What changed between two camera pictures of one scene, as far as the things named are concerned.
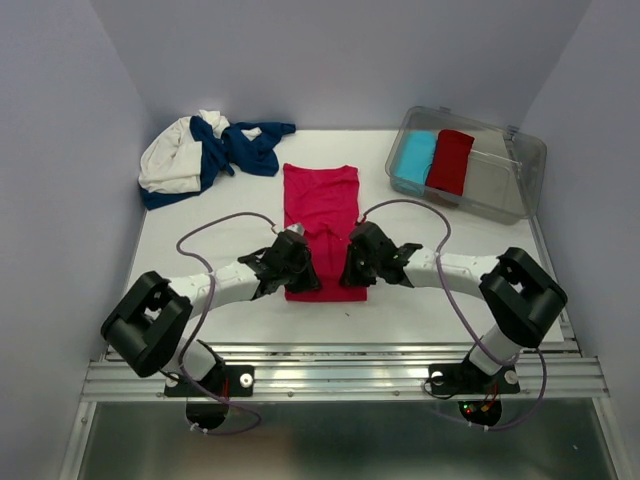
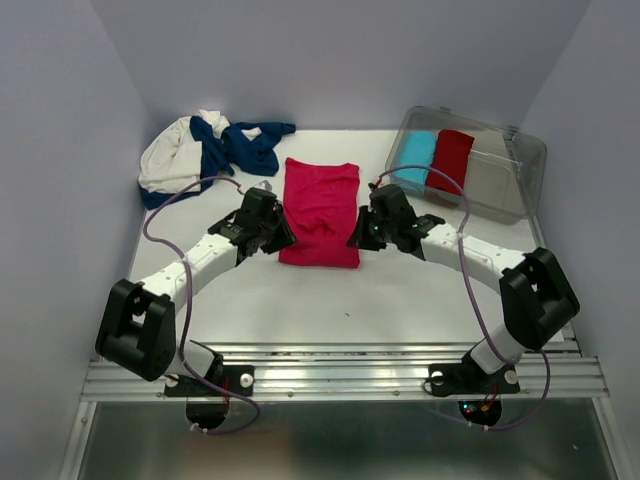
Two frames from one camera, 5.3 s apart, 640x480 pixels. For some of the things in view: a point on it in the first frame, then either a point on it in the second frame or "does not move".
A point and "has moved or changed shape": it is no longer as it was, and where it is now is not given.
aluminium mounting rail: [357, 371] does not move
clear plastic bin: [465, 162] does not move
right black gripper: [349, 274] → [359, 236]
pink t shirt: [325, 200] has moved or changed shape
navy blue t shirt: [245, 145] does not move
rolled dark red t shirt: [450, 161] does not move
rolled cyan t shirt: [415, 153] does not move
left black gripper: [309, 280] → [285, 235]
